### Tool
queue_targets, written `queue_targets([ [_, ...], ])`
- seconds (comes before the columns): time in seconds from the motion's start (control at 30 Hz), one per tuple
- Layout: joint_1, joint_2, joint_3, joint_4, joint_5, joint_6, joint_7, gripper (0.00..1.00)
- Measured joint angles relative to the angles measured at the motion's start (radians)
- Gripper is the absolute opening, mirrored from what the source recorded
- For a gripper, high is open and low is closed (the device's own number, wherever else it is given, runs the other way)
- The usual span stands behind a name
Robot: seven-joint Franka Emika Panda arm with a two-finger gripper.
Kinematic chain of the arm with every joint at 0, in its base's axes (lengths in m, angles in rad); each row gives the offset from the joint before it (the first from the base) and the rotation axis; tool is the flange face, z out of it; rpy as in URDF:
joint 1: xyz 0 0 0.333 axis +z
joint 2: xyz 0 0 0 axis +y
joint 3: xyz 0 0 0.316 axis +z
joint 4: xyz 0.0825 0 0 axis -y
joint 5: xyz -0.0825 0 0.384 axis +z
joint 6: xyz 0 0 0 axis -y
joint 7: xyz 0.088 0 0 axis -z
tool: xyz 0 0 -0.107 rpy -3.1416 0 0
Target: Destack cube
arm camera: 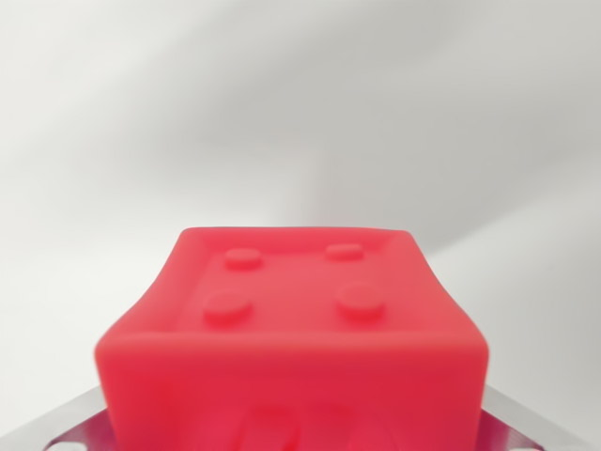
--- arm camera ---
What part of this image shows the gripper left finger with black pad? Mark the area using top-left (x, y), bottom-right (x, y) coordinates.
top-left (12, 387), bottom-right (124, 451)

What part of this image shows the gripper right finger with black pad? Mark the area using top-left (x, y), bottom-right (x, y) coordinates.
top-left (474, 383), bottom-right (589, 451)

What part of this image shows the red cube with studs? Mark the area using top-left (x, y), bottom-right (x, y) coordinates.
top-left (92, 225), bottom-right (492, 451)

